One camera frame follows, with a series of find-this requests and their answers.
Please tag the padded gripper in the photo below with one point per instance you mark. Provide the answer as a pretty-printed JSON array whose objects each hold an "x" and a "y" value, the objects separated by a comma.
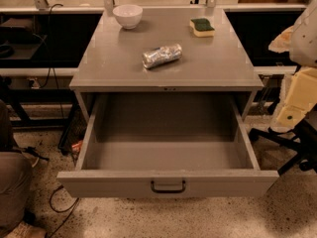
[{"x": 305, "y": 39}]

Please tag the grey top drawer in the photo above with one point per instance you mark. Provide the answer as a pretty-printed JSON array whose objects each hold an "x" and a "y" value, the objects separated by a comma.
[{"x": 133, "y": 139}]

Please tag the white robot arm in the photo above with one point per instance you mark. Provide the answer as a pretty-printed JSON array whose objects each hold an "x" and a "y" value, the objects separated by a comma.
[{"x": 300, "y": 40}]

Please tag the black office chair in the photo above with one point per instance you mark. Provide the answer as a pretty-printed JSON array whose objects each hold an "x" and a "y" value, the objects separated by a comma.
[{"x": 304, "y": 143}]

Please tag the yellow green sponge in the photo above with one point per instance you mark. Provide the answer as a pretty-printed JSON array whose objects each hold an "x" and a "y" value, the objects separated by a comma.
[{"x": 201, "y": 27}]

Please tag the crushed silver can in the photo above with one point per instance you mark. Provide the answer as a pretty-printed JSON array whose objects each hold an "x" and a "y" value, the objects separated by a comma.
[{"x": 161, "y": 55}]

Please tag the white ceramic bowl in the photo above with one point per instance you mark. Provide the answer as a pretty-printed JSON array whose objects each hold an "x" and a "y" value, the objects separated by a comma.
[{"x": 128, "y": 16}]

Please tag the grey metal cabinet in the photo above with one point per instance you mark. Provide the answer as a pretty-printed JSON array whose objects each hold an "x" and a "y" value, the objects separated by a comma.
[{"x": 113, "y": 60}]

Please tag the person in brown trousers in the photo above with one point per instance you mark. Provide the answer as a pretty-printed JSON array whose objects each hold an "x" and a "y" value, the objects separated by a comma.
[{"x": 15, "y": 180}]

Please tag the black top drawer handle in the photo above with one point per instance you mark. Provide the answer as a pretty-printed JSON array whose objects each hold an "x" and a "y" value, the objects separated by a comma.
[{"x": 168, "y": 188}]

